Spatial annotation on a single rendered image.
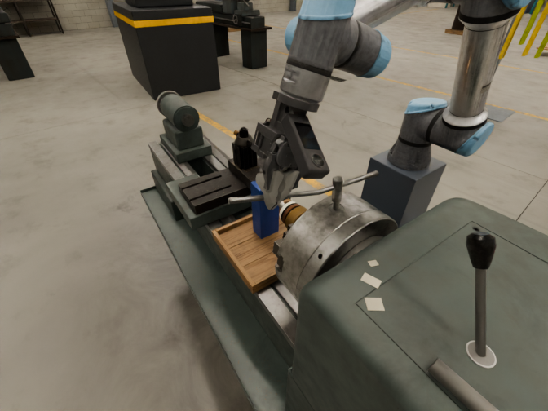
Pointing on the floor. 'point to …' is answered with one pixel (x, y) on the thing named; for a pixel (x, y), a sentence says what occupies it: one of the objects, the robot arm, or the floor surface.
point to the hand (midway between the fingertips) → (274, 205)
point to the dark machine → (170, 45)
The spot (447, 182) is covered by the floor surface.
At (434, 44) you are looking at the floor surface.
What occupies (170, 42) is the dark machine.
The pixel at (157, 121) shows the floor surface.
